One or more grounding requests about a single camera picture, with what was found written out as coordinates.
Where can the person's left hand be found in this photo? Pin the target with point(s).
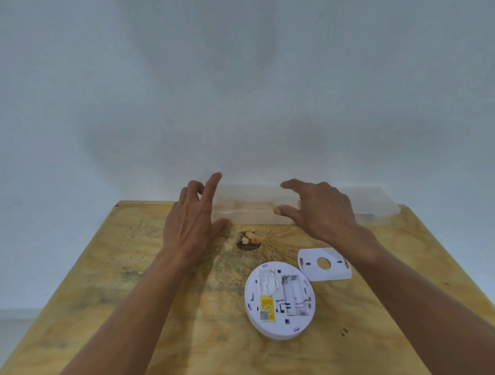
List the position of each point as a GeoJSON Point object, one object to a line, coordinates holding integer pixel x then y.
{"type": "Point", "coordinates": [189, 228]}

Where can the person's right hand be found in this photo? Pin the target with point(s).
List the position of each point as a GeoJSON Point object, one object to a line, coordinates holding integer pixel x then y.
{"type": "Point", "coordinates": [328, 216]}

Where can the clear plastic box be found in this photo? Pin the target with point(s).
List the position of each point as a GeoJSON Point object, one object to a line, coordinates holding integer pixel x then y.
{"type": "Point", "coordinates": [247, 201]}
{"type": "Point", "coordinates": [375, 208]}

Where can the white plastic mounting plate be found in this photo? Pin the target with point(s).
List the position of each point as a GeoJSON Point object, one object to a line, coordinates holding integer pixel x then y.
{"type": "Point", "coordinates": [336, 272]}

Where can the white round smoke detector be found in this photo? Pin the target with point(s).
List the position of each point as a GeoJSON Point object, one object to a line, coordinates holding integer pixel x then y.
{"type": "Point", "coordinates": [255, 297]}

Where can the person's right forearm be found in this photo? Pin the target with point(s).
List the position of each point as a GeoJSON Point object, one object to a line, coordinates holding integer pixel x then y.
{"type": "Point", "coordinates": [425, 309]}

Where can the person's left forearm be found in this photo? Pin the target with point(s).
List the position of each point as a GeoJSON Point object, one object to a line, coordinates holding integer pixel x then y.
{"type": "Point", "coordinates": [135, 316]}

